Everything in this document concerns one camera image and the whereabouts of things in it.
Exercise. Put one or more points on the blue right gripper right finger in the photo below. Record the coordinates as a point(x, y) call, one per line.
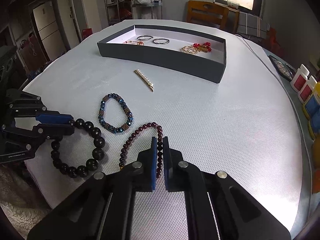
point(167, 162)

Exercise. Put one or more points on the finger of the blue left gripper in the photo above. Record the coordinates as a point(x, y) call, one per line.
point(53, 131)
point(60, 119)

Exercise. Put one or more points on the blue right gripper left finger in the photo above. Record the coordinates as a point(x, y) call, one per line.
point(152, 164)

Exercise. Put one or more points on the gold pearl ring brooch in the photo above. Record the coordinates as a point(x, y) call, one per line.
point(189, 50)

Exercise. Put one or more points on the silver metal bangle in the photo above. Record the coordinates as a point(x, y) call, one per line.
point(144, 38)
point(161, 41)

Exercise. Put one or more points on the dark grey jewelry box tray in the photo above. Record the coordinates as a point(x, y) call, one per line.
point(209, 66)

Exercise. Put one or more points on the red bead gold jewelry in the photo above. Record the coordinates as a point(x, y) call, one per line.
point(201, 48)

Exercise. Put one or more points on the pearl gold hair clip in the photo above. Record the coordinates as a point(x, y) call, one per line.
point(145, 79)

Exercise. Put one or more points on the white table cloth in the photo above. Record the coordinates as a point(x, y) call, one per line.
point(246, 125)

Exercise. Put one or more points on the red bag on floor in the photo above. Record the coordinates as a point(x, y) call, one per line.
point(86, 33)

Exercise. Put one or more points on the white refrigerator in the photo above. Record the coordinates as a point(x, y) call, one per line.
point(48, 30)

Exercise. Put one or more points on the small metal cart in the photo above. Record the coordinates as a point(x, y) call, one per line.
point(151, 10)

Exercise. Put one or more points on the metal storage shelf rack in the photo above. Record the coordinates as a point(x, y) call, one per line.
point(118, 10)

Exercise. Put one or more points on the wooden chair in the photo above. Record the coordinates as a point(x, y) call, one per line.
point(208, 13)

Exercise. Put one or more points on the black patterned tray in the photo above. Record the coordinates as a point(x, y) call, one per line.
point(283, 69)

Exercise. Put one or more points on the yellow cap blue bottle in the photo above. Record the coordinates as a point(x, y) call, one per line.
point(311, 106)

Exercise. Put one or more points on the grey plaid folded cloth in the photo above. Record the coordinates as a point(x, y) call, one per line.
point(252, 25)

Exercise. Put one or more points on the white red label bottle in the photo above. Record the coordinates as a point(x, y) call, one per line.
point(300, 78)

